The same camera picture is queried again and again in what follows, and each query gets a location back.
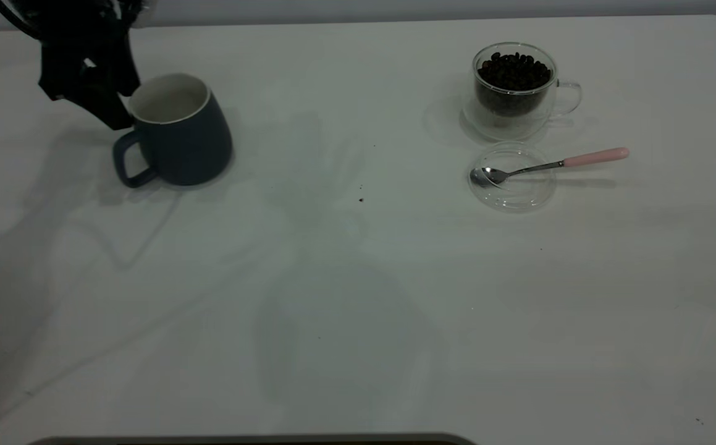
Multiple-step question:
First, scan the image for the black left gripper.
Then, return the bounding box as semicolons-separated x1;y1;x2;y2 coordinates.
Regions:
38;0;143;131

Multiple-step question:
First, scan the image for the dark grey ceramic mug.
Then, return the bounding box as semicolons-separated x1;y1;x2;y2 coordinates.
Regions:
112;72;234;189

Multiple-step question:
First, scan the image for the pink handled metal spoon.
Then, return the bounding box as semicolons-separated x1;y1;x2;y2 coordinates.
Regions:
470;147;630;189

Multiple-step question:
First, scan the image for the coffee bean pile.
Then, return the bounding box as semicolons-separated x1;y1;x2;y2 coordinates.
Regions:
477;53;552;118

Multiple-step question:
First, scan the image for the clear glass lid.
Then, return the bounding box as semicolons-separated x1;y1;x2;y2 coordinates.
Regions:
467;142;557;214

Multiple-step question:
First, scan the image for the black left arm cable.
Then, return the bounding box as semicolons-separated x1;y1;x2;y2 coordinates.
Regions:
0;0;43;41

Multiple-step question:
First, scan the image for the clear glass handled cup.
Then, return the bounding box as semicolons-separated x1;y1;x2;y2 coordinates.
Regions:
461;42;583;142

